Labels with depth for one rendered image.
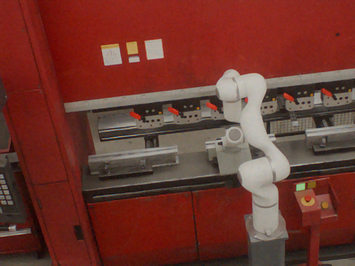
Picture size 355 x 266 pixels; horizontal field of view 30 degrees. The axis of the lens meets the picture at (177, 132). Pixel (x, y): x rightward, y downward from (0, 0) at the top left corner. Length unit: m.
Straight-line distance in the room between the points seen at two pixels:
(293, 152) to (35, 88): 1.50
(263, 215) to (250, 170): 0.28
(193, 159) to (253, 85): 0.93
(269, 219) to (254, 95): 0.58
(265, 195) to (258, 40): 0.79
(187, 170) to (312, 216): 0.72
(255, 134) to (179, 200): 0.99
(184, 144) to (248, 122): 2.30
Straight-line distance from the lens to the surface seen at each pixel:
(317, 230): 3.87
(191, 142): 5.25
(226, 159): 3.60
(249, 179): 2.94
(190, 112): 3.53
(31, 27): 3.01
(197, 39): 3.28
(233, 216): 3.96
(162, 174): 3.74
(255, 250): 3.28
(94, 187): 3.74
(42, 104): 3.24
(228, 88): 2.97
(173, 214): 3.90
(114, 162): 3.76
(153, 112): 3.52
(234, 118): 3.29
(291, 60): 3.44
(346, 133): 3.84
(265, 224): 3.18
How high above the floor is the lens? 3.44
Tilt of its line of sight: 40 degrees down
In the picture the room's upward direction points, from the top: 7 degrees counter-clockwise
